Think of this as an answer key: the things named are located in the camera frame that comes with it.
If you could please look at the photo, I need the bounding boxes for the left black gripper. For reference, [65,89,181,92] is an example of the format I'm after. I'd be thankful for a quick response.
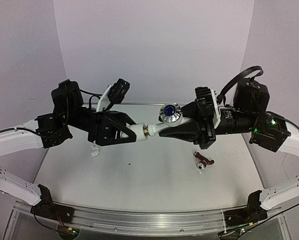
[64,107,147,147]

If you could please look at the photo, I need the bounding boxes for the white faucet chrome knob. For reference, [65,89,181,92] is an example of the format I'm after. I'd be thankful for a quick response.
[142,101,190,137]

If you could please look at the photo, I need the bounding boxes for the white elbow fitting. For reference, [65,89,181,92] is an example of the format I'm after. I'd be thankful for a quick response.
[119,123,148,143]

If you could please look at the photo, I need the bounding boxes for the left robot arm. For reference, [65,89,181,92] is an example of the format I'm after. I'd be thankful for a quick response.
[0,78,137,218]

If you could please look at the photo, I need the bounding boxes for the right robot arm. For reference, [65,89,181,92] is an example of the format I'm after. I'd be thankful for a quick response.
[159,77,299,157]

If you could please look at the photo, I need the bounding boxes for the white elbow fitting far left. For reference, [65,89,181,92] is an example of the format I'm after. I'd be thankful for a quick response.
[90,143,100,158]

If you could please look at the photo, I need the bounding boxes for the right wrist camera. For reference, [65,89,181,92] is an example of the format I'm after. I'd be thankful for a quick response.
[195,86,221,129]

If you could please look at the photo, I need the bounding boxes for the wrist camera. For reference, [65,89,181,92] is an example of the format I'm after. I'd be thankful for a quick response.
[96,78,130,112]
[195,86,221,129]

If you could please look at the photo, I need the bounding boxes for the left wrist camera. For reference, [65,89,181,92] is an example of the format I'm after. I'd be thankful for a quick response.
[96,78,130,112]

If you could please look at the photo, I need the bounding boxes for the right camera black cable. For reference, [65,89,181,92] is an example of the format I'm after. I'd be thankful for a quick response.
[219,65,264,101]

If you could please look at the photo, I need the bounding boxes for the aluminium front rail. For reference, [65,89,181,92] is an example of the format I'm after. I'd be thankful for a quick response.
[13,194,284,237]

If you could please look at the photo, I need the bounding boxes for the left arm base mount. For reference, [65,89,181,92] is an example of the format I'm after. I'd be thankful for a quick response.
[30,184,75,224]

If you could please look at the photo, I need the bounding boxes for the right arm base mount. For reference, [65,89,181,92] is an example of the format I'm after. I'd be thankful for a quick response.
[224,190,268,227]

